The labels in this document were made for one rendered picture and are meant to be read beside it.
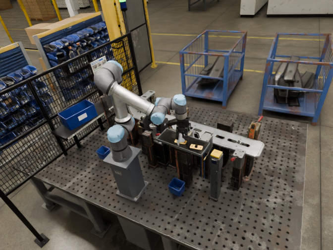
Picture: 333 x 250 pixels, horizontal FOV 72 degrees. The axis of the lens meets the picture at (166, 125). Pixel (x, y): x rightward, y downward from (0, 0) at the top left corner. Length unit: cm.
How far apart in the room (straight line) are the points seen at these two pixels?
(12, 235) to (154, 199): 179
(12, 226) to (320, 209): 330
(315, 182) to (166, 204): 187
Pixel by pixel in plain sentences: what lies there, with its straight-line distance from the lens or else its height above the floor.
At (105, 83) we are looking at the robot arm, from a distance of 136.
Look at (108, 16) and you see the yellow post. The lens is 272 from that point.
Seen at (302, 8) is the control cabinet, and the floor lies 28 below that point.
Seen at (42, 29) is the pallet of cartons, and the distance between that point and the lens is 515.
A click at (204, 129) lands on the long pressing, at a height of 100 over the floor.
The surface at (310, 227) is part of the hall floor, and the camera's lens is 278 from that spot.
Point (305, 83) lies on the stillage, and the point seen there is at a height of 41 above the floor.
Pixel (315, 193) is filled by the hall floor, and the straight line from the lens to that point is 305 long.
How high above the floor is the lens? 225
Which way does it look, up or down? 37 degrees down
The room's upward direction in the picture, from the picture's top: 8 degrees counter-clockwise
